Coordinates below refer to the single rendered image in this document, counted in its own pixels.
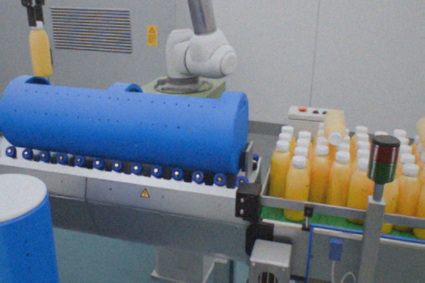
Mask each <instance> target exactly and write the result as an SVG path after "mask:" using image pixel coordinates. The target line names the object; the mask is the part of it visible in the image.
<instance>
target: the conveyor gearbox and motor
mask: <svg viewBox="0 0 425 283"><path fill-rule="evenodd" d="M291 257H292V245H290V244H283V243H279V242H274V241H262V240H255V242H254V245H253V249H252V252H251V257H250V269H249V279H248V280H247V282H246V283H291V282H290V281H289V279H290V274H291Z"/></svg>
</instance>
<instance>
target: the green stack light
mask: <svg viewBox="0 0 425 283"><path fill-rule="evenodd" d="M397 166H398V162H395V163H390V164H386V163H381V162H374V161H373V160H371V159H370V158H368V163H367V173H366V176H367V178H368V179H370V180H371V181H376V182H380V183H390V182H393V181H395V176H396V171H397Z"/></svg>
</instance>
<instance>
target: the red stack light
mask: <svg viewBox="0 0 425 283"><path fill-rule="evenodd" d="M400 149H401V145H399V146H397V147H384V146H379V145H376V144H375V143H373V142H372V141H371V143H370V152H369V158H370V159H371V160H373V161H374V162H381V163H386V164H390V163H395V162H398V158H399V153H400Z"/></svg>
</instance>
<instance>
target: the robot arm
mask: <svg viewBox="0 0 425 283"><path fill-rule="evenodd" d="M34 1H35V5H34V6H33V0H21V4H22V5H23V6H24V7H27V16H28V23H29V27H36V22H37V21H39V22H42V24H44V18H43V7H42V5H44V4H45V3H43V2H46V0H34ZM187 3H188V6H189V10H190V16H191V20H192V24H193V28H194V30H192V29H189V28H188V29H179V30H173V31H172V33H170V35H169V37H168V40H167V43H166V48H165V60H166V69H167V75H168V76H167V78H162V79H158V80H157V84H158V85H163V86H161V90H180V91H193V92H194V91H198V89H199V88H200V86H201V85H203V84H204V83H205V80H200V79H199V77H205V78H209V79H220V78H223V77H226V76H228V75H229V74H231V73H233V72H234V69H235V68H236V65H237V56H236V53H235V51H234V48H233V47H232V46H230V45H229V43H228V41H227V39H226V38H225V35H224V33H223V32H222V31H221V30H220V29H219V28H218V27H216V22H215V18H214V9H213V2H212V0H187Z"/></svg>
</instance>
